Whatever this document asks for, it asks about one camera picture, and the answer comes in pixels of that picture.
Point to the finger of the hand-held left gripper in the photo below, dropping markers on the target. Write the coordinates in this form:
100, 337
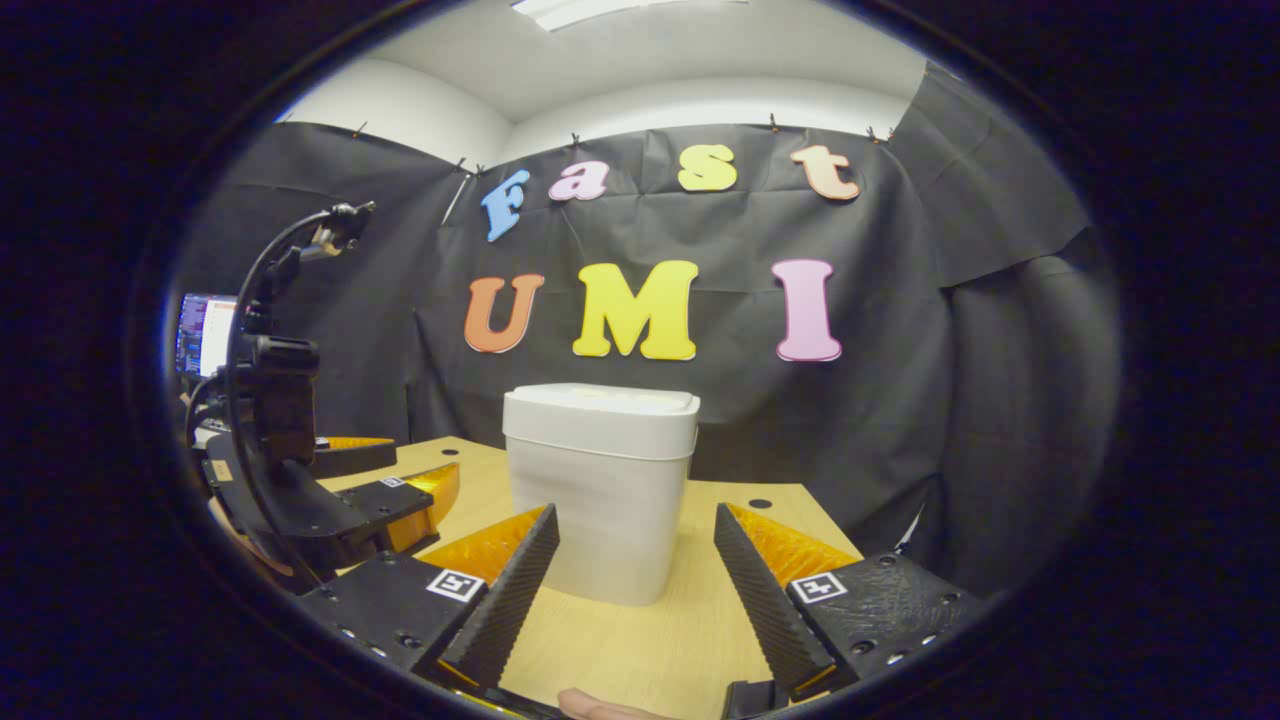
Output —
355, 460
410, 505

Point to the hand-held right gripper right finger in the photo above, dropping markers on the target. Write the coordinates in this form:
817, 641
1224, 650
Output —
770, 610

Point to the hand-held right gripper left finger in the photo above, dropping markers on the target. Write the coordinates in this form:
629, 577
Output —
510, 600

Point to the white desktop garbage bin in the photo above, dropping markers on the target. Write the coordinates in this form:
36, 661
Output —
600, 500

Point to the wooden desktop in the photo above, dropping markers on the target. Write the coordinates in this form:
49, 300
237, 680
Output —
660, 640

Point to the computer monitor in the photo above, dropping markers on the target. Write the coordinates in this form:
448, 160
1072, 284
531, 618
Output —
205, 335

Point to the black backdrop cloth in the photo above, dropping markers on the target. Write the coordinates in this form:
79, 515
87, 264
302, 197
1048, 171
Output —
950, 350

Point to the ceiling light panel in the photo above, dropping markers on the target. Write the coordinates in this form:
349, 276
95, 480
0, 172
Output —
620, 8

